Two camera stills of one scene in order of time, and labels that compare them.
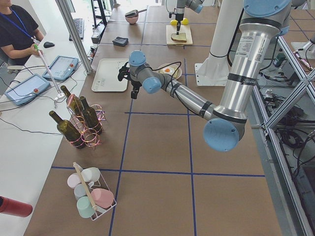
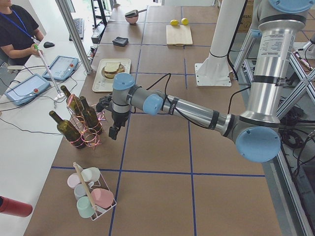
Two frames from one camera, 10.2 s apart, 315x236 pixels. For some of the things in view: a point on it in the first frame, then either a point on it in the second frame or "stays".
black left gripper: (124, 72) to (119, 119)
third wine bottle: (74, 103) stays
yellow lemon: (173, 22) stays
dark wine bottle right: (90, 118) stays
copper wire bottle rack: (86, 122) stays
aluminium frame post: (65, 8) stays
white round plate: (171, 69) to (103, 73)
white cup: (91, 175) stays
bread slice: (180, 38) to (111, 67)
